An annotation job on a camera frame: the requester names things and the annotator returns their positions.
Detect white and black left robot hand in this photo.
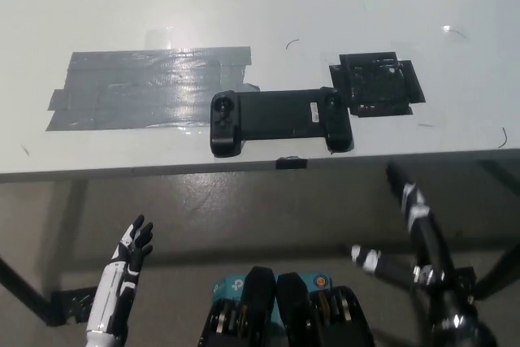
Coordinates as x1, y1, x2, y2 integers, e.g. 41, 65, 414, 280
85, 214, 155, 334

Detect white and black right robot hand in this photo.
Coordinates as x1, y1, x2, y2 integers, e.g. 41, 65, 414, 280
349, 162, 460, 296

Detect black and teal robot body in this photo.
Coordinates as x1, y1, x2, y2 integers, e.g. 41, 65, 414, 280
196, 266, 375, 347

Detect black game controller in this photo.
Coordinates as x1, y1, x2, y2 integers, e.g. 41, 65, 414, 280
209, 86, 354, 158

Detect black table leg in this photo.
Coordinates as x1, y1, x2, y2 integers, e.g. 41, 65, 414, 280
0, 256, 56, 326
473, 240, 520, 303

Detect small black tape strip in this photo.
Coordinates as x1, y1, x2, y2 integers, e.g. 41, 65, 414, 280
275, 155, 307, 171

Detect grey duct tape patch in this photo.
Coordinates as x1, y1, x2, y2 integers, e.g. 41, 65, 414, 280
45, 49, 262, 134

